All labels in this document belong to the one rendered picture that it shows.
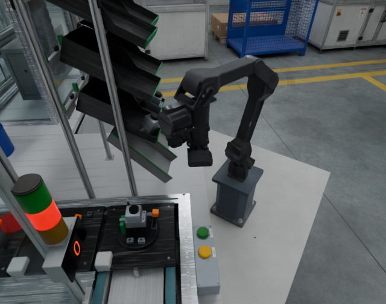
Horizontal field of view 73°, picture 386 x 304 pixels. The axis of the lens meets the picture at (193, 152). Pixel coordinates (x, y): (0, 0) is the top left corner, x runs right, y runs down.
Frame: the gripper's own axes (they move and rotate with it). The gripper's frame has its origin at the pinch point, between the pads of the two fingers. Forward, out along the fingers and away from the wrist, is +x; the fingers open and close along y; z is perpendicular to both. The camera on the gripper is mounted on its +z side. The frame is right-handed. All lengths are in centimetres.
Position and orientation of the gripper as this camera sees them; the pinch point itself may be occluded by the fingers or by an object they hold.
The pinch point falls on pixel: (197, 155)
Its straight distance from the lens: 75.4
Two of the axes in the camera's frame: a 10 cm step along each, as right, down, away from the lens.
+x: 0.0, 7.7, 6.4
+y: 0.7, 6.4, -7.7
